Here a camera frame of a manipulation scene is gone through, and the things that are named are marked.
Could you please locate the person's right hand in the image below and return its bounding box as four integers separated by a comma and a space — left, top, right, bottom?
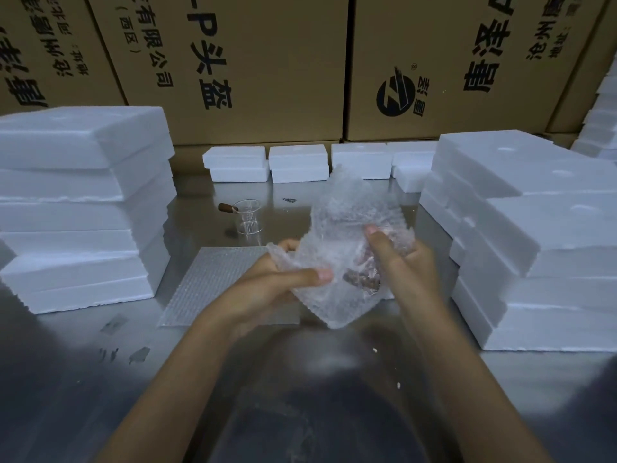
364, 224, 447, 324

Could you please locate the person's left hand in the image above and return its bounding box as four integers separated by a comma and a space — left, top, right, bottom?
207, 238, 334, 339

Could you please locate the clear bubble wrap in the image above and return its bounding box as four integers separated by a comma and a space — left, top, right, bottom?
266, 165, 416, 330

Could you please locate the person's right forearm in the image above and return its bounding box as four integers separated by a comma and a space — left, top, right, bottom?
402, 304, 555, 463

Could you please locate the person's left forearm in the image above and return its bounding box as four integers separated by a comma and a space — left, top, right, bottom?
95, 306, 237, 463

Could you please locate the brown item inside wrap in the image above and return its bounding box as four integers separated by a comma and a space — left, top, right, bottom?
343, 265, 382, 294

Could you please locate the small white foam box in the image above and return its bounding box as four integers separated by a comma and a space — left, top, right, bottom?
331, 142, 393, 181
202, 146, 271, 183
386, 141, 438, 168
394, 165, 432, 194
268, 144, 330, 184

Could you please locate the flat bubble wrap sheet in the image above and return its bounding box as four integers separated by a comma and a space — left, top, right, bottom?
157, 246, 303, 329

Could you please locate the stack of white foam boxes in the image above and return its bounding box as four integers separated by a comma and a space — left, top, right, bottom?
571, 57, 617, 162
416, 129, 617, 353
0, 106, 177, 315

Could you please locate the brown printed cardboard carton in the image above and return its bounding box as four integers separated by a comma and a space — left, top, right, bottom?
547, 0, 617, 135
86, 0, 351, 146
0, 0, 127, 116
170, 140, 344, 178
346, 0, 609, 141

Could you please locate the glass cup with wooden handle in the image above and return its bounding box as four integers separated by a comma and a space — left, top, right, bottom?
218, 199, 264, 237

